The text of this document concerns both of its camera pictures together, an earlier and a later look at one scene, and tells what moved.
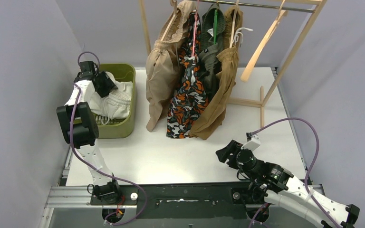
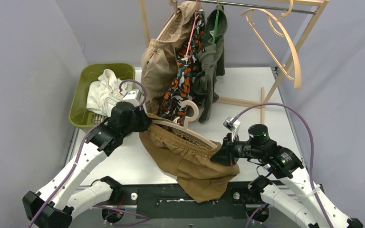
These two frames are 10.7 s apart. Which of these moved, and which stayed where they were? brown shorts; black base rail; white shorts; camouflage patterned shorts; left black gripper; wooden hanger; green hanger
Moved: camouflage patterned shorts; left black gripper; brown shorts; wooden hanger
Stayed: white shorts; green hanger; black base rail
